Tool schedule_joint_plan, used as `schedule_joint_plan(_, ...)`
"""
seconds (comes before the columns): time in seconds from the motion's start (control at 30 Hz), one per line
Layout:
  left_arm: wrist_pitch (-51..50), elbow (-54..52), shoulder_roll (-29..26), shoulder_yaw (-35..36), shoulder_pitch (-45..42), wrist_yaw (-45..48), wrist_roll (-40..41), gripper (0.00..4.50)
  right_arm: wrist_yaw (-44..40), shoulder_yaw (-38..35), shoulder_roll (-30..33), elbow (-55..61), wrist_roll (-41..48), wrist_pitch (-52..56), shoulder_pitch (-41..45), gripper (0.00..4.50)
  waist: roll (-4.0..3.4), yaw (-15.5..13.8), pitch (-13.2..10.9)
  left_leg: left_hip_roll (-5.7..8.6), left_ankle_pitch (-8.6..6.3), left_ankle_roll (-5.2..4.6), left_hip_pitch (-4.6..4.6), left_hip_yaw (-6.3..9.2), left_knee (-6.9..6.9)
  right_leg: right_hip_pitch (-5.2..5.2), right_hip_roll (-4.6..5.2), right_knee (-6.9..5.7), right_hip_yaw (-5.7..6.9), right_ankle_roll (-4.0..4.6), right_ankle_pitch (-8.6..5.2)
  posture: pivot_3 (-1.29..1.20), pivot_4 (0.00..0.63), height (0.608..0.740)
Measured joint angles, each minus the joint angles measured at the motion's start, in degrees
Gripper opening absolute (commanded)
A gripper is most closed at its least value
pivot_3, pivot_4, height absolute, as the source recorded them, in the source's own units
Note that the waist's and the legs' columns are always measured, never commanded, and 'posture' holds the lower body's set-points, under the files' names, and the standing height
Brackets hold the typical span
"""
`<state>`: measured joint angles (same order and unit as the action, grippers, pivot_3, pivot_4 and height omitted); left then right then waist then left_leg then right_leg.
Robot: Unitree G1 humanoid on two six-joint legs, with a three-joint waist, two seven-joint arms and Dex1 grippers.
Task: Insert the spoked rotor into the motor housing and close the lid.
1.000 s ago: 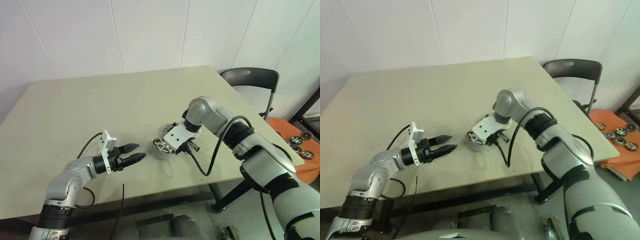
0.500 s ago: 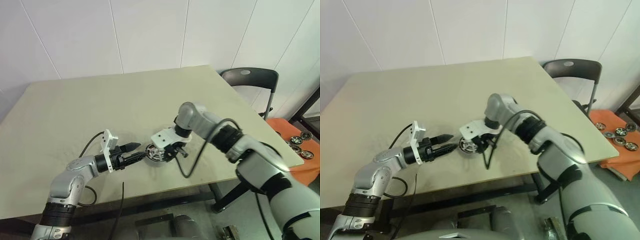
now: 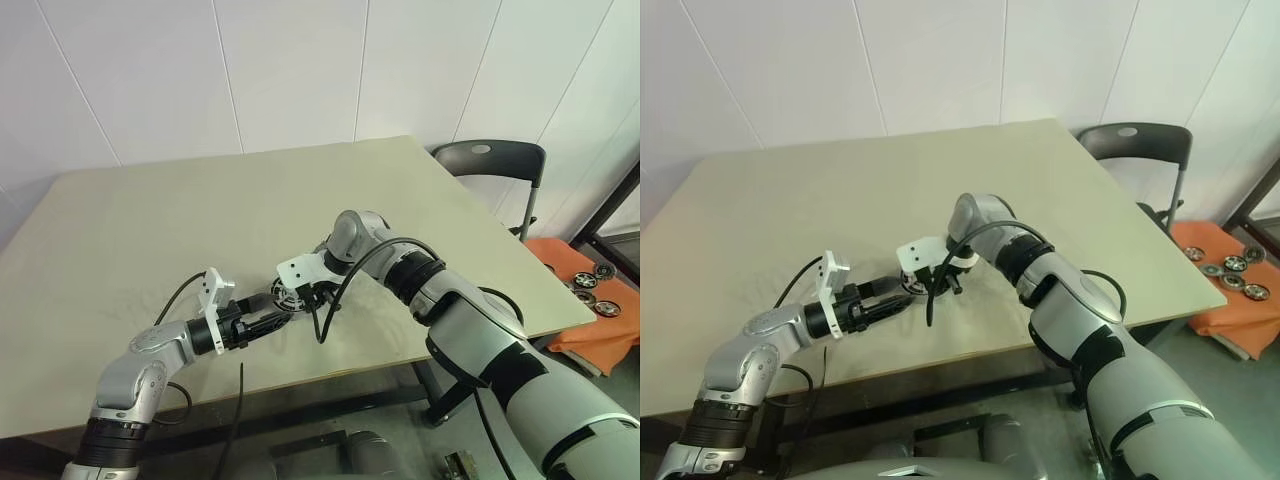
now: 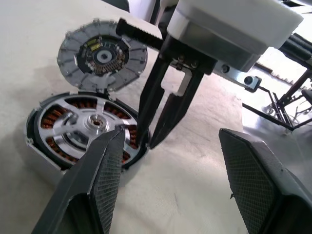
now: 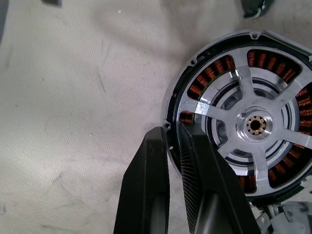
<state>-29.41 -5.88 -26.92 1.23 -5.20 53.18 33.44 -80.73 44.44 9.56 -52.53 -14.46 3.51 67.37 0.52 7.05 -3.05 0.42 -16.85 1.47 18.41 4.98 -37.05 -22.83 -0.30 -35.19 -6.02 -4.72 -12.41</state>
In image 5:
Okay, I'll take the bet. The silver spoked motor rotor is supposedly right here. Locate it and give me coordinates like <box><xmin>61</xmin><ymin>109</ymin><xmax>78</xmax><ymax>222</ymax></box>
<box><xmin>175</xmin><ymin>45</ymin><xmax>312</xmax><ymax>195</ymax></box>

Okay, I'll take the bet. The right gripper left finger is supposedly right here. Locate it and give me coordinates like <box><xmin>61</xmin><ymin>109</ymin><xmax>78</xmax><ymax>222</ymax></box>
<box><xmin>113</xmin><ymin>126</ymin><xmax>171</xmax><ymax>234</ymax></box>

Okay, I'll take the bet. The motor stator with copper coils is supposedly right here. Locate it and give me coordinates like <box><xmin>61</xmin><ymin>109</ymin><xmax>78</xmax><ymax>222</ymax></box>
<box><xmin>161</xmin><ymin>28</ymin><xmax>312</xmax><ymax>207</ymax></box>

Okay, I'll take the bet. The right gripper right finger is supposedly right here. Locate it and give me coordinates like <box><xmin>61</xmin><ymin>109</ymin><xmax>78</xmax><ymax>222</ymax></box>
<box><xmin>179</xmin><ymin>121</ymin><xmax>260</xmax><ymax>234</ymax></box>

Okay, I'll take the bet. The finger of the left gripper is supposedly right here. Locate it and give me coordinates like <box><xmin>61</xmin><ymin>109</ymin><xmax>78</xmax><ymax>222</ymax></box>
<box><xmin>253</xmin><ymin>0</ymin><xmax>272</xmax><ymax>18</ymax></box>
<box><xmin>241</xmin><ymin>0</ymin><xmax>256</xmax><ymax>19</ymax></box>

